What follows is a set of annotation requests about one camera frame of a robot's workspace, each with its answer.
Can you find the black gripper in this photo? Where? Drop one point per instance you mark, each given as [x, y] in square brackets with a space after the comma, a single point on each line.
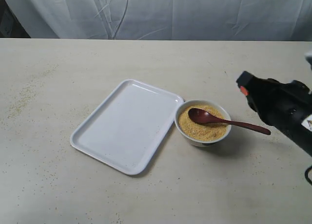
[285, 106]

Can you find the golden-brown granular powder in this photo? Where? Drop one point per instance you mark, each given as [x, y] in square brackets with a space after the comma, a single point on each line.
[206, 132]

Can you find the white ceramic bowl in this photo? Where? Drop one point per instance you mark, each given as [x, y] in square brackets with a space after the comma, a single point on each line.
[192, 141]

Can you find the dark brown wooden spoon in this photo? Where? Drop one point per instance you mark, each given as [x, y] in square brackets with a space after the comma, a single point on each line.
[200, 116]

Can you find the white backdrop cloth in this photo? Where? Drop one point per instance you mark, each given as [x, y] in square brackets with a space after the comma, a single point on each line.
[280, 20]

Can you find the white rectangular plastic tray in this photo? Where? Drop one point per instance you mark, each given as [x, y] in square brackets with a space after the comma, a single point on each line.
[126, 129]

